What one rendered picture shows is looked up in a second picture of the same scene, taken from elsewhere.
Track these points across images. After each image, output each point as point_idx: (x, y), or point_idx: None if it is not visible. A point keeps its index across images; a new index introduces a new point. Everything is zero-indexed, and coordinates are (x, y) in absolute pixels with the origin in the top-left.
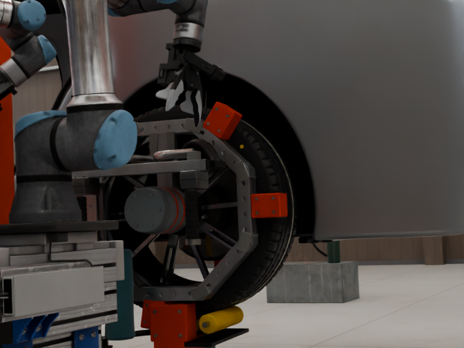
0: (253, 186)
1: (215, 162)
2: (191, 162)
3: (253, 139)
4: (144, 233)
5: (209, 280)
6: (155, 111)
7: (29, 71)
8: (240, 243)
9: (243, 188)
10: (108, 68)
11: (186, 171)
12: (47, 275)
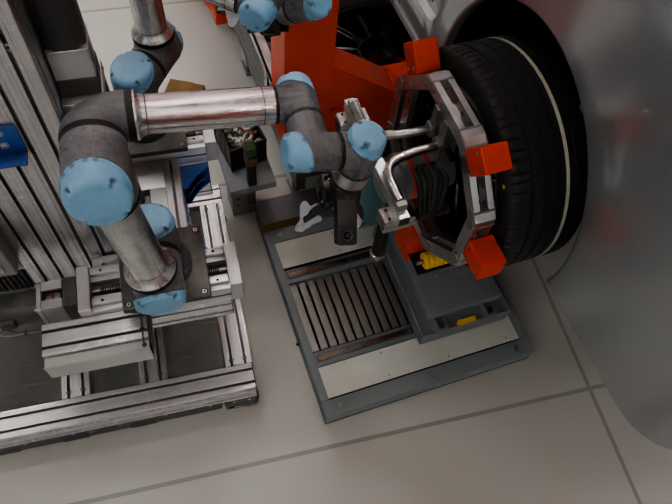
0: (484, 231)
1: (419, 218)
2: (393, 208)
3: (516, 192)
4: None
5: (430, 245)
6: (470, 71)
7: (296, 22)
8: (450, 256)
9: (466, 230)
10: (140, 270)
11: (380, 215)
12: (79, 363)
